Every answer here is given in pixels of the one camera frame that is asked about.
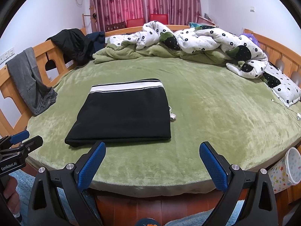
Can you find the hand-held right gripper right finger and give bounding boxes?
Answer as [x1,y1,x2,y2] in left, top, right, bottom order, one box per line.
[199,141,279,226]

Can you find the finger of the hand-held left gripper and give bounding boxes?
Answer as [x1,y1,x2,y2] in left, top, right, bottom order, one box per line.
[21,136,44,156]
[11,130,30,144]

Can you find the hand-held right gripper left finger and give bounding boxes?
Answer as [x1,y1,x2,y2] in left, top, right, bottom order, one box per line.
[28,141,107,226]

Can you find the black pants with striped waistband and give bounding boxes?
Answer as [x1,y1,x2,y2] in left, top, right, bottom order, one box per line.
[65,78,172,147]

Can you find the person's left hand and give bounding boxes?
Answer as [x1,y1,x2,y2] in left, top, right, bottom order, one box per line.
[0,184,21,216]

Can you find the green bed blanket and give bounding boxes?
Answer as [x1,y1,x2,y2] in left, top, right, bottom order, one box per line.
[25,41,301,198]

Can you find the grey jeans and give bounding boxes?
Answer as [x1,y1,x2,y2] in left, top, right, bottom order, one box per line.
[6,47,58,116]

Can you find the star print trash bin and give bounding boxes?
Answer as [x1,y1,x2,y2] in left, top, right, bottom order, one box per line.
[268,147,301,192]

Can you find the blue and orange item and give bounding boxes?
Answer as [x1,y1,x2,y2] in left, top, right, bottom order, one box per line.
[136,217,160,226]

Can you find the black jacket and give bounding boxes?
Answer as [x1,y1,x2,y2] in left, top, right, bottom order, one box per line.
[46,28,93,66]

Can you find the dark blue garment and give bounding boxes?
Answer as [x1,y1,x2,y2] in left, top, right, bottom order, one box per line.
[86,31,106,52]

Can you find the white floral quilt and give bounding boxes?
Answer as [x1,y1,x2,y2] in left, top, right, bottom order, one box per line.
[93,21,301,105]

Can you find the wooden coat rack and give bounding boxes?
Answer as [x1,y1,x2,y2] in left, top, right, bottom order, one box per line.
[82,6,98,32]

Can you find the dark wooden chair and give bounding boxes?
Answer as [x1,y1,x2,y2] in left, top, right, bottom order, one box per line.
[106,22,126,31]

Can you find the red chair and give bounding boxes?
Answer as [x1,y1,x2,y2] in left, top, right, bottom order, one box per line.
[126,18,144,28]
[150,14,169,25]

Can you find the white charging cable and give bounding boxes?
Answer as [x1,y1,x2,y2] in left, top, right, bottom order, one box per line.
[270,98,301,120]

